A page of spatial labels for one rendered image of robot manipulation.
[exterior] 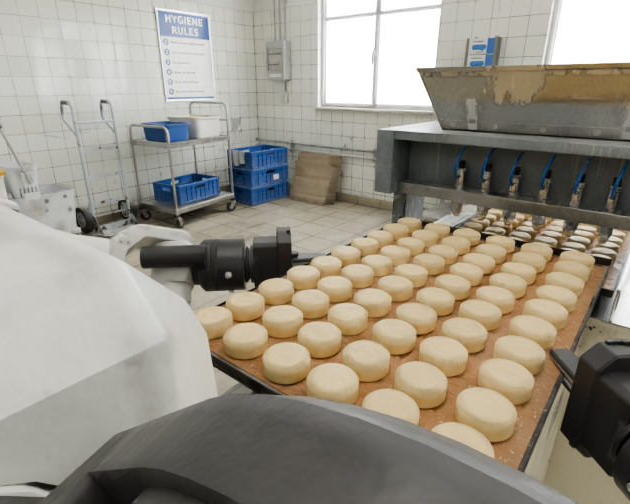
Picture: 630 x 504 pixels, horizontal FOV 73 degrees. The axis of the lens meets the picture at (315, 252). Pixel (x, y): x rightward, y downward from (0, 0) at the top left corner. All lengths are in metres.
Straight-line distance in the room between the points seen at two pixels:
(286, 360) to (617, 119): 0.80
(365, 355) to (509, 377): 0.14
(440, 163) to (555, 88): 0.30
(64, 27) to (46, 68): 0.39
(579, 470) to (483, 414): 0.85
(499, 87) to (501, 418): 0.76
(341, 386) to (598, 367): 0.23
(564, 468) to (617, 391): 0.82
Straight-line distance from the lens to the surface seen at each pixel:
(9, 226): 0.19
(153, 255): 0.69
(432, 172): 1.15
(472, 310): 0.57
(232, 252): 0.69
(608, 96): 1.00
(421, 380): 0.44
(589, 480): 1.27
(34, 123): 4.48
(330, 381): 0.42
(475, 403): 0.42
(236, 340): 0.49
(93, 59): 4.70
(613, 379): 0.47
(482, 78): 1.04
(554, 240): 1.22
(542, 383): 0.51
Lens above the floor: 1.28
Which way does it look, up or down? 21 degrees down
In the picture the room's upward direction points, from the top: straight up
